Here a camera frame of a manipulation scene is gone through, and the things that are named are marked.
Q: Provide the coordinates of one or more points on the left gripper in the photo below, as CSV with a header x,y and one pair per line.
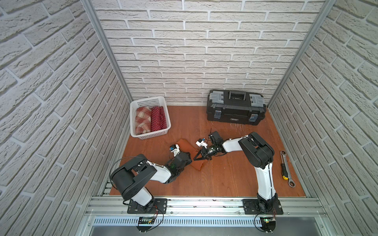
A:
x,y
183,160

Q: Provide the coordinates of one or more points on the red polka dot skirt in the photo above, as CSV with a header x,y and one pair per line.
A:
x,y
158,119

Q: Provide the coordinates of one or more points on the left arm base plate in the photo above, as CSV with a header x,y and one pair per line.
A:
x,y
158,205

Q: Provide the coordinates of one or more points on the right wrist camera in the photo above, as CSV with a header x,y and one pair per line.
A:
x,y
202,143

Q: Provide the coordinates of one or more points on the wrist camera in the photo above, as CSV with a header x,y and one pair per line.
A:
x,y
202,143
175,149

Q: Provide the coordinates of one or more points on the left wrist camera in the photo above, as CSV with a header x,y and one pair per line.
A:
x,y
175,149

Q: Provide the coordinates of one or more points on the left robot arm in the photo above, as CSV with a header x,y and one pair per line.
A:
x,y
131,178

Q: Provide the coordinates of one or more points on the right controller board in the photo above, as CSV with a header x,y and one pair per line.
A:
x,y
268,225

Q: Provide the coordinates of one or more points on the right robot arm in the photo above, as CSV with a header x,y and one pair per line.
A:
x,y
258,152

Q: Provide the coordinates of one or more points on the white plastic basket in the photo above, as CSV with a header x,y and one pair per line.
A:
x,y
150,103

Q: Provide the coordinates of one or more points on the black plastic toolbox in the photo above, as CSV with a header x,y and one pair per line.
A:
x,y
238,107

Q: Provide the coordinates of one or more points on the red plaid skirt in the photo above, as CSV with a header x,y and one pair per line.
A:
x,y
143,120

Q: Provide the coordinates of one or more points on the controller board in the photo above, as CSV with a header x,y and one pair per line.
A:
x,y
145,224
268,225

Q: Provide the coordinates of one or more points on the orange skirt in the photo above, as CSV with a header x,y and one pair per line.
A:
x,y
185,146

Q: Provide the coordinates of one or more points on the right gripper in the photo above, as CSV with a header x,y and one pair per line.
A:
x,y
204,154

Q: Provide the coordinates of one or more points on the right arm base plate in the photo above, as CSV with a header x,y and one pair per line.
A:
x,y
261,206

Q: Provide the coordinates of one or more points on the left controller board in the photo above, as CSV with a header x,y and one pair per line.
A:
x,y
145,224

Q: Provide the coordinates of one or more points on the aluminium mounting rail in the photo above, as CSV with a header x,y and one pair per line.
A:
x,y
205,206

